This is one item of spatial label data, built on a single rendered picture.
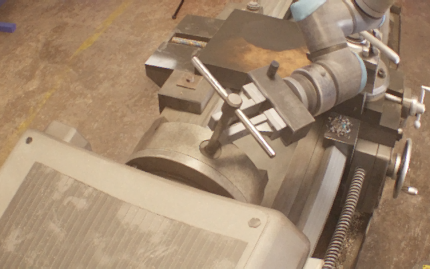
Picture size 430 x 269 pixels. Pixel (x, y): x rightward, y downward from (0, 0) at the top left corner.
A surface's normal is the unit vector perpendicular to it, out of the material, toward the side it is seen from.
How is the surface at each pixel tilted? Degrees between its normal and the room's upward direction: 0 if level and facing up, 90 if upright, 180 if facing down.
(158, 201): 0
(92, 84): 0
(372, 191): 90
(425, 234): 0
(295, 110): 18
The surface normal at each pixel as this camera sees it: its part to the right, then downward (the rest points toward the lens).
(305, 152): -0.02, -0.71
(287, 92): 0.25, -0.58
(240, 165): 0.65, -0.32
